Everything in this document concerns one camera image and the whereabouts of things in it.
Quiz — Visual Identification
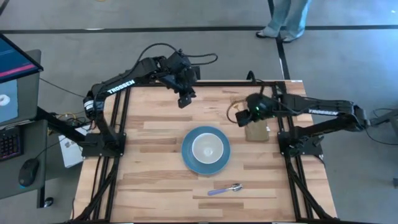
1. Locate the white ceramic bowl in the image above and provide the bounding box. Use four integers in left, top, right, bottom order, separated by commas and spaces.
192, 133, 224, 165

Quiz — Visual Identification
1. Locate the grey side desk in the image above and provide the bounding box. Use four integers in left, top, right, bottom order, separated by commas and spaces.
0, 119, 50, 209

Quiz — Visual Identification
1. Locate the person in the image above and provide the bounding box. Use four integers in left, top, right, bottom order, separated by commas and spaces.
255, 0, 313, 44

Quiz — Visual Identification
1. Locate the yellow and black cable bundle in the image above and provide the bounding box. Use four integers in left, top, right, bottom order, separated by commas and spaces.
49, 111, 94, 129

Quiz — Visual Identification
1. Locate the white box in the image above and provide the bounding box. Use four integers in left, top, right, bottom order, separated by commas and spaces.
58, 126, 91, 169

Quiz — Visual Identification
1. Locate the blue ceramic plate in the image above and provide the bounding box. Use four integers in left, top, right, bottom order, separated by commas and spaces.
181, 125, 231, 176

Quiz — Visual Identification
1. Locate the black aluminium table frame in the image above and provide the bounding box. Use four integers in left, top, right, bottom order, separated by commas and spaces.
73, 80, 336, 224

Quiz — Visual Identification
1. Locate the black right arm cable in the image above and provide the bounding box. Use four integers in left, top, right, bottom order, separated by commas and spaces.
247, 70, 265, 94

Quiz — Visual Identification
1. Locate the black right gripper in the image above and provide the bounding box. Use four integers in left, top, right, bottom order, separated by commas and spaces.
235, 92, 277, 128

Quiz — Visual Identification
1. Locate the black keyboard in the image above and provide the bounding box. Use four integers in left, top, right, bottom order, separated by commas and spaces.
0, 126, 24, 161

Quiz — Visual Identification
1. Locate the black computer mouse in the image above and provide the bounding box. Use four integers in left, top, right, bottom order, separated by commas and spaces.
17, 157, 40, 188

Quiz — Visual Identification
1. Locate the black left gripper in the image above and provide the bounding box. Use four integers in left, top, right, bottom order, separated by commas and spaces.
160, 50, 200, 109

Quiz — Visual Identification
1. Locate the purple handled spoon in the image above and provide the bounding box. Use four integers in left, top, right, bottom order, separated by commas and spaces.
207, 183, 244, 197

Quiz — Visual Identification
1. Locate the black floor cable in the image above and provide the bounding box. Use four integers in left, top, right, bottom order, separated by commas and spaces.
365, 107, 398, 147

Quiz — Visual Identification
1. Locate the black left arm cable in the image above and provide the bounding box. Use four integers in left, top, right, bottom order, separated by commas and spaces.
136, 42, 218, 68

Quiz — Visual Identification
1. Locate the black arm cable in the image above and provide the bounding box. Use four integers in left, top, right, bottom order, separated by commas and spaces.
136, 42, 218, 68
247, 70, 265, 94

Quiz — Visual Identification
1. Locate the computer monitor with blue screen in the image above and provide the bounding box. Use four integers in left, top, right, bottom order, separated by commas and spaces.
0, 32, 44, 127

